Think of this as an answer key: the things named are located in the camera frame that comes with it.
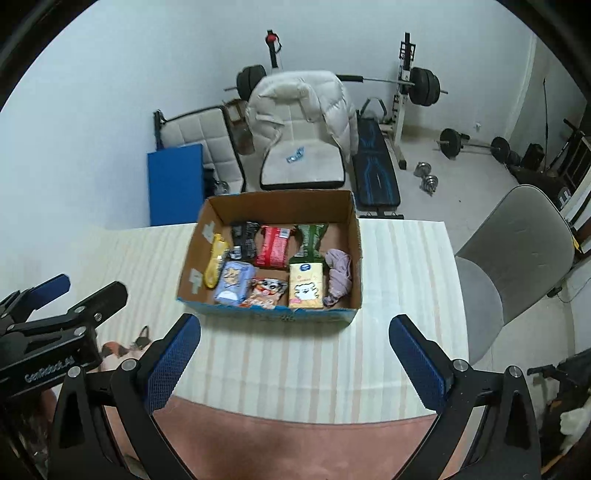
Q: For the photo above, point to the chrome dumbbell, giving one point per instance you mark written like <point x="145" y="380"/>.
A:
<point x="422" y="169"/>
<point x="429" y="184"/>

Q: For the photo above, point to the yellow silver pouch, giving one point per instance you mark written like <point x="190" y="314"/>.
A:
<point x="213" y="267"/>

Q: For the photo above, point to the grey shell chair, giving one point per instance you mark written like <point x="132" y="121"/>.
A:
<point x="517" y="230"/>

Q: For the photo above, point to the blue foam board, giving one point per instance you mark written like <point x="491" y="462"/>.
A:
<point x="175" y="184"/>

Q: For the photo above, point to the light blue tissue pack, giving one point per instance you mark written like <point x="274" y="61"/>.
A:
<point x="233" y="284"/>

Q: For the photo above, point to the grey cloth bundle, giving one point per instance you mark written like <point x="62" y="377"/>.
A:
<point x="339" y="277"/>

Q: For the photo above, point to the white barbell rack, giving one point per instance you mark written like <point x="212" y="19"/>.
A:
<point x="400" y="115"/>

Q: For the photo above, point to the white padded chair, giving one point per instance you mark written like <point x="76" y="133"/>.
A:
<point x="194" y="129"/>
<point x="318" y="166"/>

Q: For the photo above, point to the white puffer jacket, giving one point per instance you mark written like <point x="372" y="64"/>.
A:
<point x="295" y="92"/>

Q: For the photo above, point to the red snack packet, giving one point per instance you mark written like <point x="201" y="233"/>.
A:
<point x="272" y="249"/>

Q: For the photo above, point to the black blue weight bench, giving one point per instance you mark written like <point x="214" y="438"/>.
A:
<point x="374" y="175"/>

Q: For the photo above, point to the small blue wrapper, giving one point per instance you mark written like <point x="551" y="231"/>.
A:
<point x="295" y="155"/>

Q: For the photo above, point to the black boxy object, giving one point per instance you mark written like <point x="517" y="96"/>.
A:
<point x="532" y="157"/>

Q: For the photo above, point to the short black plate barbell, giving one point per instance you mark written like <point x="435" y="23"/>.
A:
<point x="451" y="141"/>

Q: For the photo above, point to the dark wooden furniture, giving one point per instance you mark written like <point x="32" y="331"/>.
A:
<point x="572" y="152"/>

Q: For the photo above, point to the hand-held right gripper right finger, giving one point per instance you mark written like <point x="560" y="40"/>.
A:
<point x="418" y="364"/>

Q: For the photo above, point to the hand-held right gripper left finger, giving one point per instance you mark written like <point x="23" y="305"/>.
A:
<point x="175" y="360"/>

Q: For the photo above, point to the thin black pole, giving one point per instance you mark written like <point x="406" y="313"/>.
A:
<point x="547" y="124"/>

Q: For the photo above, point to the yellow tissue pack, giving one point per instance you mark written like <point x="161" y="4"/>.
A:
<point x="304" y="288"/>

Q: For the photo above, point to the black exercise machine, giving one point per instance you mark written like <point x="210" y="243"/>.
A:
<point x="568" y="369"/>

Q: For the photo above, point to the black snack packet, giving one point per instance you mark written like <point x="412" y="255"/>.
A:
<point x="244" y="237"/>

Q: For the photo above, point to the green snack packet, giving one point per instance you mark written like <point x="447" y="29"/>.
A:
<point x="309" y="240"/>

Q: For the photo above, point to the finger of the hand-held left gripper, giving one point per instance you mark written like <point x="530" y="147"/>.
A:
<point x="101" y="300"/>
<point x="51" y="284"/>

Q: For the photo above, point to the orange snack packet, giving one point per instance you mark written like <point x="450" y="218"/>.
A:
<point x="265" y="293"/>

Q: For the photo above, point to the white fluffy object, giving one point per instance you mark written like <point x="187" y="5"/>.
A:
<point x="572" y="424"/>

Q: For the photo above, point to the cardboard box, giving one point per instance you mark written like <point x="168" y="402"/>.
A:
<point x="341" y="217"/>

